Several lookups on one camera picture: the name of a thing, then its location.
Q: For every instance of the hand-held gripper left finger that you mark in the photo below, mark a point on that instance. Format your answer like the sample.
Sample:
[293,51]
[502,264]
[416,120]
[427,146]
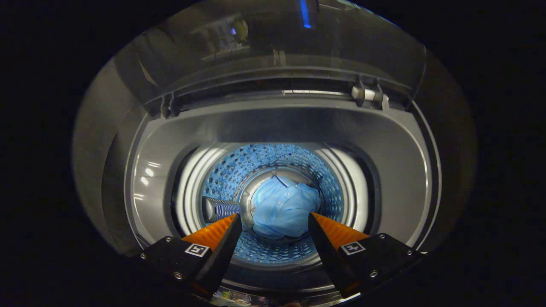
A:
[219,256]

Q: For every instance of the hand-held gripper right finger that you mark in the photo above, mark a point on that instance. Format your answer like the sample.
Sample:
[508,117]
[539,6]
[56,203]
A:
[328,256]

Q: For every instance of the light blue polo shirt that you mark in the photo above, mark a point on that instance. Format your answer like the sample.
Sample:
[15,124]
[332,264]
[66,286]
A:
[283,209]

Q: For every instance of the grey washing machine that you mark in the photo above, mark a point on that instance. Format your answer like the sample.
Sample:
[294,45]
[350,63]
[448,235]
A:
[384,170]

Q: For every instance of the dark washing machine lid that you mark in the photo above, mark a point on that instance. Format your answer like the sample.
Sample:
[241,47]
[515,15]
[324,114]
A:
[277,51]

